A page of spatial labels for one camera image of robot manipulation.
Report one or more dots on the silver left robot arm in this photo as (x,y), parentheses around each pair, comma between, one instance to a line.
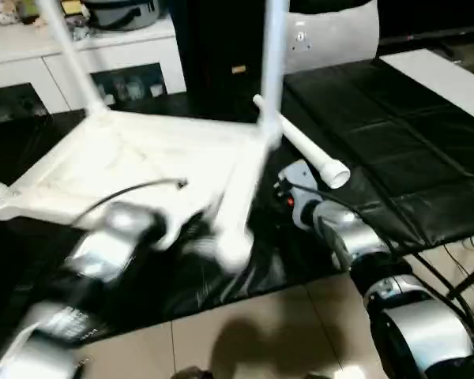
(98,252)

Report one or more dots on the black mat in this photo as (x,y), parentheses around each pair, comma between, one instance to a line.
(399,138)

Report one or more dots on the small gold label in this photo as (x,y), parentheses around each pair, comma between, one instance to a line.
(239,70)

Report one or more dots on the dark robot left foot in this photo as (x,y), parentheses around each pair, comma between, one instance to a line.
(193,373)

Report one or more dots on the black cabinet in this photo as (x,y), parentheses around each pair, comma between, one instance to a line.
(221,39)

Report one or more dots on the grey cushion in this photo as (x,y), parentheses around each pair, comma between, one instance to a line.
(339,35)

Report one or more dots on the white flat board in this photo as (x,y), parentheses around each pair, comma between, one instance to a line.
(438,75)

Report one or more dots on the white cabinet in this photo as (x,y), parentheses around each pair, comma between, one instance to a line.
(122,47)

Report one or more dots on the black pole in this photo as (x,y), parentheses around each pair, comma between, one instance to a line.
(470,280)

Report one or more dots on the dark bag on cabinet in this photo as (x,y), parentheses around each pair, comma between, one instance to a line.
(122,17)

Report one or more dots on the dark clutter pile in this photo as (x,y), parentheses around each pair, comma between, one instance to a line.
(74,33)

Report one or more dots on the yellow black box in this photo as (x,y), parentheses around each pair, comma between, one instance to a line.
(74,8)

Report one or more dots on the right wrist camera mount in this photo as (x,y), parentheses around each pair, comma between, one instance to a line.
(300,173)

